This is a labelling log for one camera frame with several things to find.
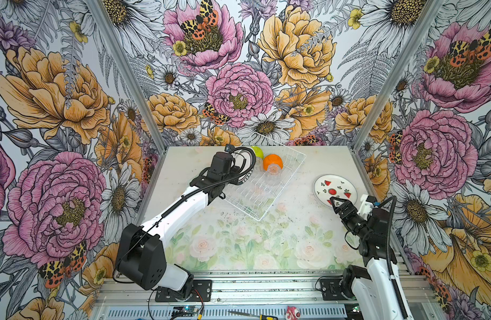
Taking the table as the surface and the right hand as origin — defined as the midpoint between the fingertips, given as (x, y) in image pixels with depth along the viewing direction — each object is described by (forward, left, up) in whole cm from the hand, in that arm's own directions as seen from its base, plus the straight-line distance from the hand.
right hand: (332, 208), depth 81 cm
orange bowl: (+35, +20, -7) cm, 41 cm away
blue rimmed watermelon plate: (+19, -10, -12) cm, 25 cm away
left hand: (+15, +40, +7) cm, 43 cm away
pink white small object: (-33, +20, -9) cm, 39 cm away
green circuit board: (-30, +56, -14) cm, 65 cm away
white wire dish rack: (+15, +30, -12) cm, 36 cm away
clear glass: (+21, +21, -3) cm, 30 cm away
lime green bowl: (+40, +27, -8) cm, 49 cm away
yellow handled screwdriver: (-33, +30, -13) cm, 46 cm away
